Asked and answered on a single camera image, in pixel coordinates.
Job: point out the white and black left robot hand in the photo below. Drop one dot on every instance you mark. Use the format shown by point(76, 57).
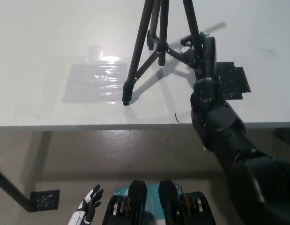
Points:
point(88, 206)

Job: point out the bronze and black camera tripod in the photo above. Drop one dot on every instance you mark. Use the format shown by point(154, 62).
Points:
point(160, 35)

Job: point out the black and teal robot torso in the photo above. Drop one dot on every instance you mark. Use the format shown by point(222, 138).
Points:
point(158, 206)

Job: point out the black tape patch on floor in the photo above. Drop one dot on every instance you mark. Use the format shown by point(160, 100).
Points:
point(45, 199)

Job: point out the small dark thread scrap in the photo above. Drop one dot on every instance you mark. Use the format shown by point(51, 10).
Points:
point(177, 117)

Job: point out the clear plastic sheet on table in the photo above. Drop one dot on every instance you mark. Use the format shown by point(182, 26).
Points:
point(95, 79)

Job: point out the black tape patch on table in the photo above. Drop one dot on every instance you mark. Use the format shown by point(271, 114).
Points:
point(233, 80)

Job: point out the thin curved dark hair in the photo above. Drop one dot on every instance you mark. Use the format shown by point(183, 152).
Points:
point(269, 52)

